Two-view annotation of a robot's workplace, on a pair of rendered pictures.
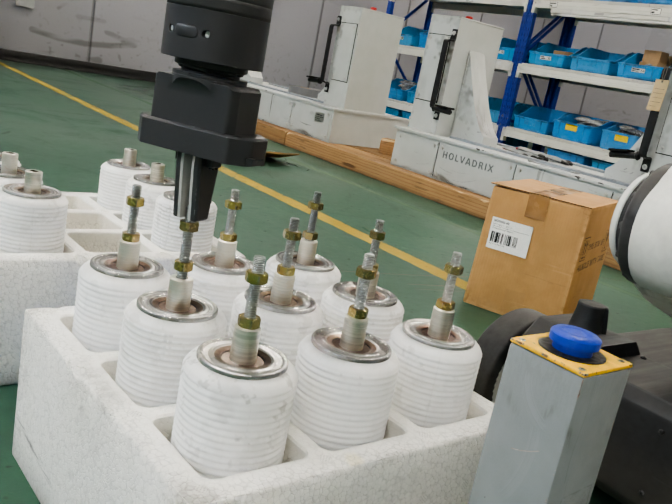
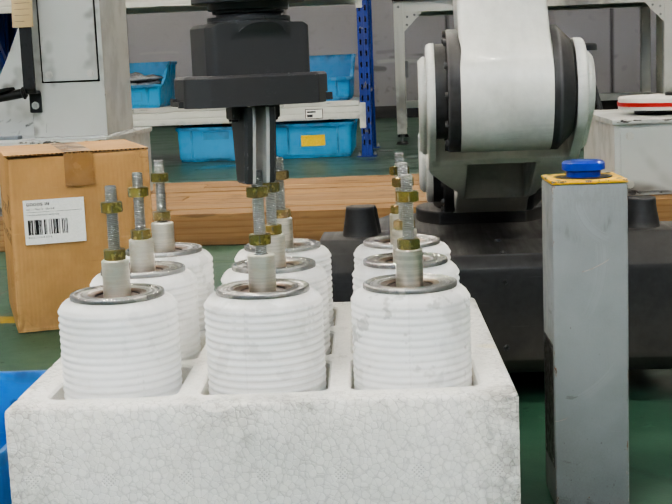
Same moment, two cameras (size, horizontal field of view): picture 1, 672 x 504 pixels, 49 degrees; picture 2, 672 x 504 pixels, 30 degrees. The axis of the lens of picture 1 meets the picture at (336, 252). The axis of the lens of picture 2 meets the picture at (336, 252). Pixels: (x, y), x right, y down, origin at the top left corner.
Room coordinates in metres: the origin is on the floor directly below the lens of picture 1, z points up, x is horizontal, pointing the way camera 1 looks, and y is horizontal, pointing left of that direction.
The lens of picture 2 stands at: (-0.07, 0.82, 0.43)
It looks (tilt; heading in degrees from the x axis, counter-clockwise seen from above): 9 degrees down; 313
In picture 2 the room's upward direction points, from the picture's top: 2 degrees counter-clockwise
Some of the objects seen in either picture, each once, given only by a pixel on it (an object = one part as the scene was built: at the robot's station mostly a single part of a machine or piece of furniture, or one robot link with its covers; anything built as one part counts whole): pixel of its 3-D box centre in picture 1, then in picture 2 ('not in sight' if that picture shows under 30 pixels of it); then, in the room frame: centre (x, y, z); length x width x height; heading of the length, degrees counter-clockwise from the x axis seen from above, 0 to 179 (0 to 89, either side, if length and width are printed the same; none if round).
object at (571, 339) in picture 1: (573, 344); (583, 170); (0.56, -0.20, 0.32); 0.04 x 0.04 x 0.02
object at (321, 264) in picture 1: (305, 262); (164, 251); (0.90, 0.04, 0.25); 0.08 x 0.08 x 0.01
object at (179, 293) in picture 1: (179, 294); (262, 274); (0.65, 0.14, 0.26); 0.02 x 0.02 x 0.03
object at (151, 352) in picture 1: (165, 394); (268, 400); (0.65, 0.14, 0.16); 0.10 x 0.10 x 0.18
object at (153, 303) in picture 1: (177, 307); (262, 290); (0.65, 0.14, 0.25); 0.08 x 0.08 x 0.01
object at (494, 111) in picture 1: (503, 111); not in sight; (6.87, -1.24, 0.36); 0.50 x 0.38 x 0.21; 129
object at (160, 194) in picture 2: (312, 221); (160, 198); (0.90, 0.04, 0.30); 0.01 x 0.01 x 0.08
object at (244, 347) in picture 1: (245, 344); (409, 269); (0.57, 0.06, 0.26); 0.02 x 0.02 x 0.03
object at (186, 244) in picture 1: (186, 246); (258, 217); (0.65, 0.14, 0.31); 0.01 x 0.01 x 0.08
